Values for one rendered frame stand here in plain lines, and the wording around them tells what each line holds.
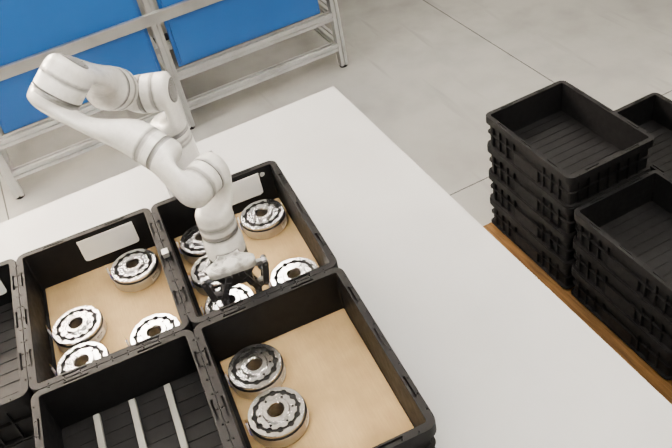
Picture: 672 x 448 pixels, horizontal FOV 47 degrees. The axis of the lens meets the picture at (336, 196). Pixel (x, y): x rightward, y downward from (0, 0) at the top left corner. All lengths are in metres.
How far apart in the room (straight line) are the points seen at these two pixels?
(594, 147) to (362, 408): 1.31
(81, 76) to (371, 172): 0.89
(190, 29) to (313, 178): 1.61
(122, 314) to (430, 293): 0.66
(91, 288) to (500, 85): 2.34
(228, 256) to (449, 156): 1.90
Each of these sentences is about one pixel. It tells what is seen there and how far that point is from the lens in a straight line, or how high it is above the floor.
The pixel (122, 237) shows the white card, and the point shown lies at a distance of 1.77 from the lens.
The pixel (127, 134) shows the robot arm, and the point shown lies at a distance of 1.38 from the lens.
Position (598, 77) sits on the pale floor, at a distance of 3.66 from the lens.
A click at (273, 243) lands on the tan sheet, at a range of 1.70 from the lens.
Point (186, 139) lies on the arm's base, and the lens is 1.90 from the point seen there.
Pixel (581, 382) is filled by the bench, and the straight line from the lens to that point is 1.56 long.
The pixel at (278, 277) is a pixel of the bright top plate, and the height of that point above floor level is 0.86.
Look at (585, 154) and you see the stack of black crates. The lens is 2.39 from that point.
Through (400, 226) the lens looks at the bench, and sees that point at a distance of 1.87.
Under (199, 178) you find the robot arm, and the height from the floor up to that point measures 1.19.
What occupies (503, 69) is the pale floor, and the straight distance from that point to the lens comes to 3.73.
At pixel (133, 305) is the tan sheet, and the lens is 1.69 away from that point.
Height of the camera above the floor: 1.96
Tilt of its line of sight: 39 degrees down
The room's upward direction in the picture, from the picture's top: 12 degrees counter-clockwise
